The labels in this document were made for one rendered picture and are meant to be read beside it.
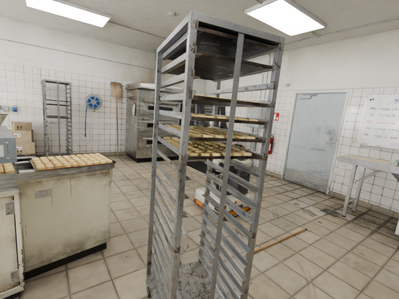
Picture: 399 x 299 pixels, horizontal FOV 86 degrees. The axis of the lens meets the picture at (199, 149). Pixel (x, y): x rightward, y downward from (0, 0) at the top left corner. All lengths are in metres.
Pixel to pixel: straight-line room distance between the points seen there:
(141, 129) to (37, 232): 3.85
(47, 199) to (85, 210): 0.32
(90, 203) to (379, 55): 4.82
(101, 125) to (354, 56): 5.88
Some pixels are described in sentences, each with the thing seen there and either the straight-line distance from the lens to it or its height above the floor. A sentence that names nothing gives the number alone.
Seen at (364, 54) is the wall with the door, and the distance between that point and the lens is 5.03.
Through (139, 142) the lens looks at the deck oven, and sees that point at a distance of 5.60.
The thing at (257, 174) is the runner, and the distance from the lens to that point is 1.19.
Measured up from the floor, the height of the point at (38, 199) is 0.67.
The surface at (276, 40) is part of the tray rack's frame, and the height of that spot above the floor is 1.80.
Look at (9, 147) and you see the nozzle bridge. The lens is 1.76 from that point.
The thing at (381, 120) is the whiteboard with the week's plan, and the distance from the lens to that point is 4.74.
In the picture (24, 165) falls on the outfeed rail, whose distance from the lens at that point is 2.30.
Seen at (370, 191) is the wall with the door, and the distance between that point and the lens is 4.86.
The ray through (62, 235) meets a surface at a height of 0.30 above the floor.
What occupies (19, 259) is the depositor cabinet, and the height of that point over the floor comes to 0.33.
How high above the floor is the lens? 1.44
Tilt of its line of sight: 10 degrees down
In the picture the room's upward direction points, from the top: 5 degrees clockwise
